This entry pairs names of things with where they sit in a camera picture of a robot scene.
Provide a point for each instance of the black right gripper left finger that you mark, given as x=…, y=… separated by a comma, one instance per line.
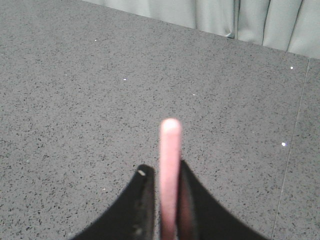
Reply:
x=131, y=216

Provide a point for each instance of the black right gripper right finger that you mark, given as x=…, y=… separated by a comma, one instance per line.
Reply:
x=201, y=217

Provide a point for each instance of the pink chopstick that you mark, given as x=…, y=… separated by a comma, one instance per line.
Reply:
x=169, y=167

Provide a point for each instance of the white curtain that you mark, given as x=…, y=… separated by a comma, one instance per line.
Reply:
x=287, y=25

